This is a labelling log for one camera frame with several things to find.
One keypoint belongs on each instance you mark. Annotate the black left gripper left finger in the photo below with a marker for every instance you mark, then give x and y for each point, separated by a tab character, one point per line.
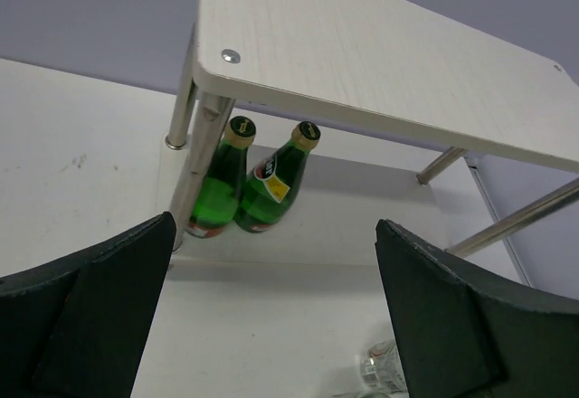
77	326

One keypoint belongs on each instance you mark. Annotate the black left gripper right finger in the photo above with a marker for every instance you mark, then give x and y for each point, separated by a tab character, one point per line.
463	331

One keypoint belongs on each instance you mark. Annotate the clear glass bottle green cap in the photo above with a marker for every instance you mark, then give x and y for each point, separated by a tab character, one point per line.
382	368

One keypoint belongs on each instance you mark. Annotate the green glass bottle left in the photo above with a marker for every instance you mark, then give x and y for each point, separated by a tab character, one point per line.
221	190

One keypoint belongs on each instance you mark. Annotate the green glass bottle right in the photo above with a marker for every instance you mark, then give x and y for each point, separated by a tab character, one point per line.
273	185

